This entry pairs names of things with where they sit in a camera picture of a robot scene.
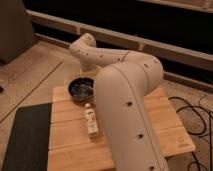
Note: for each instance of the dark floor mat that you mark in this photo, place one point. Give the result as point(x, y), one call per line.
point(27, 149)

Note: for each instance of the white plastic bottle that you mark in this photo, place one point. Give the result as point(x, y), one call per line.
point(91, 122)

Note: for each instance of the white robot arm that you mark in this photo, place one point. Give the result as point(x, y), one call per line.
point(125, 77)

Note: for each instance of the wooden board table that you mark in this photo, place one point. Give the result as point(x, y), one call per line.
point(71, 149)

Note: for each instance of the brown armchair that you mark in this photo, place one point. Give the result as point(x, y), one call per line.
point(16, 31)

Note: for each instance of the dark ceramic bowl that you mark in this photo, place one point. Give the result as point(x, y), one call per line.
point(81, 88)

